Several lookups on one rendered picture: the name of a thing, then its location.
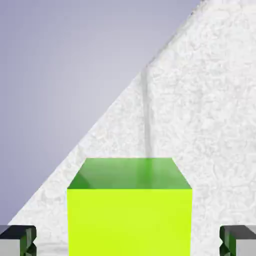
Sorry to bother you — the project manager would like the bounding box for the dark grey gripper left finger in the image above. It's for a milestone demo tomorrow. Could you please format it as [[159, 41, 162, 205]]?
[[0, 225, 38, 256]]

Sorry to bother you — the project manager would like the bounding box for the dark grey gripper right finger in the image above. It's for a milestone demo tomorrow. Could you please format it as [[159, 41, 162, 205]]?
[[219, 225, 256, 256]]

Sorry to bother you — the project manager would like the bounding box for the small lime green cube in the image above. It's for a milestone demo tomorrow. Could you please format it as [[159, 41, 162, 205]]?
[[66, 157, 193, 256]]

